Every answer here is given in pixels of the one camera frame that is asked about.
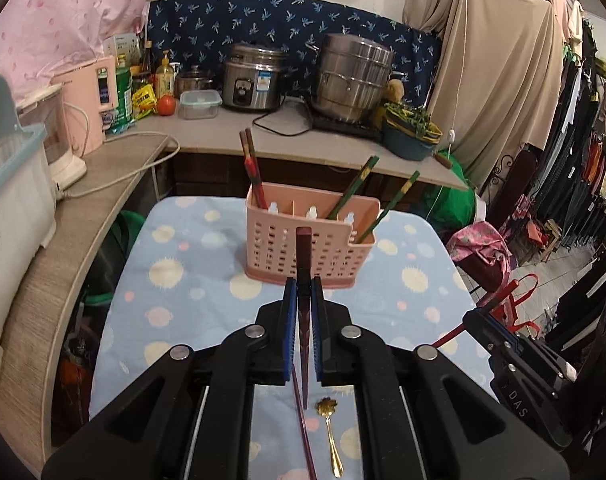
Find white cord with switch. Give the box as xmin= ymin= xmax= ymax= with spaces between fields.
xmin=445 ymin=0 xmax=472 ymax=145

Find dark brown patterned chopstick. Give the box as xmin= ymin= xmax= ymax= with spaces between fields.
xmin=296 ymin=227 xmax=314 ymax=410

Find pink floral bag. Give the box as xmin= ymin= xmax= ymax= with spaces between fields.
xmin=446 ymin=219 xmax=514 ymax=294

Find gold flower-shaped spoon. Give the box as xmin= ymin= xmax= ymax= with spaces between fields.
xmin=315 ymin=396 xmax=345 ymax=479

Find yellow-brown ginger root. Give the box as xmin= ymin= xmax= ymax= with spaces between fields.
xmin=385 ymin=78 xmax=406 ymax=106

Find white carton box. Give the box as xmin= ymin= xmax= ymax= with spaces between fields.
xmin=102 ymin=32 xmax=142 ymax=69

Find black power cable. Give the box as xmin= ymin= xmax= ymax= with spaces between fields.
xmin=252 ymin=99 xmax=317 ymax=138

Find maroon twisted chopstick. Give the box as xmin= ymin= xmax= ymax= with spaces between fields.
xmin=290 ymin=362 xmax=319 ymax=480

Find clear plastic food container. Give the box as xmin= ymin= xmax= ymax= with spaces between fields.
xmin=178 ymin=89 xmax=222 ymax=121

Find blue planter with plant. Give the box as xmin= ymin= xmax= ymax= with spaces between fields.
xmin=380 ymin=102 xmax=444 ymax=162

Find green label can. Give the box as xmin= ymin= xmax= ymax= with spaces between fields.
xmin=103 ymin=67 xmax=136 ymax=136

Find green chopstick gold band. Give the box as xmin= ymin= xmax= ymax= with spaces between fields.
xmin=356 ymin=170 xmax=422 ymax=244
xmin=326 ymin=155 xmax=380 ymax=221

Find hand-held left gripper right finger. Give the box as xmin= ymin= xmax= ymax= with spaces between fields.
xmin=311 ymin=276 xmax=570 ymax=480

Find black induction cooker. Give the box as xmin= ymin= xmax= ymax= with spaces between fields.
xmin=310 ymin=109 xmax=387 ymax=142

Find green bag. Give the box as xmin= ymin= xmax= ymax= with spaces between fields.
xmin=427 ymin=162 xmax=490 ymax=234

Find dark red chopstick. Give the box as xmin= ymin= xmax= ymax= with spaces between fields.
xmin=238 ymin=130 xmax=264 ymax=210

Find red bag handles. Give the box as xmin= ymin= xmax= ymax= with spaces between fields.
xmin=475 ymin=273 xmax=544 ymax=342

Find blue printed tablecloth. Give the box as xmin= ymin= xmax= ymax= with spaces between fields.
xmin=88 ymin=195 xmax=500 ymax=480

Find blue floral backdrop cloth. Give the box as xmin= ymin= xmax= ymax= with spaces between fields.
xmin=146 ymin=0 xmax=444 ymax=117

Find silver rice cooker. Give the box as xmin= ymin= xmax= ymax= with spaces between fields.
xmin=221 ymin=43 xmax=290 ymax=114

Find small steel pot with lid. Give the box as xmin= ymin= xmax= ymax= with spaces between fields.
xmin=175 ymin=64 xmax=216 ymax=96

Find pink perforated utensil basket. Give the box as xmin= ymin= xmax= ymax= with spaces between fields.
xmin=245 ymin=184 xmax=382 ymax=289

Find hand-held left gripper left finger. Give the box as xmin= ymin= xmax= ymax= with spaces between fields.
xmin=42 ymin=277 xmax=299 ymax=480

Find pink floral cloth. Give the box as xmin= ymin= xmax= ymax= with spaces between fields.
xmin=0 ymin=0 xmax=204 ymax=127

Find steel steamer pot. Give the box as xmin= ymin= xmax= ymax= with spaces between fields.
xmin=310 ymin=33 xmax=395 ymax=124

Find pink electric kettle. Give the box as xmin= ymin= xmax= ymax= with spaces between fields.
xmin=50 ymin=54 xmax=122 ymax=159

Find beige curtain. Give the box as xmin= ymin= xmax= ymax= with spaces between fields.
xmin=402 ymin=0 xmax=567 ymax=197

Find yellow snack packet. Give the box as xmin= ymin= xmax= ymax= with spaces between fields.
xmin=132 ymin=84 xmax=159 ymax=120

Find wooden countertop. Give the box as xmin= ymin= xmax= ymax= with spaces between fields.
xmin=0 ymin=104 xmax=472 ymax=466

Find white power strip with cable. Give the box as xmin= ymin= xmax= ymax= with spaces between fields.
xmin=52 ymin=129 xmax=182 ymax=202

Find yellow oil bottle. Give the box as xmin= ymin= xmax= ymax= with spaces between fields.
xmin=155 ymin=49 xmax=176 ymax=99

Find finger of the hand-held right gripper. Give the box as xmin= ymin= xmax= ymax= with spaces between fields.
xmin=461 ymin=308 xmax=508 ymax=361
xmin=495 ymin=324 xmax=531 ymax=353

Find red chopstick black band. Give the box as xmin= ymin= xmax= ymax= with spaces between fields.
xmin=245 ymin=128 xmax=270 ymax=210
xmin=431 ymin=281 xmax=522 ymax=349

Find white clear-top appliance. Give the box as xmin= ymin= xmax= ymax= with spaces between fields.
xmin=17 ymin=85 xmax=89 ymax=192

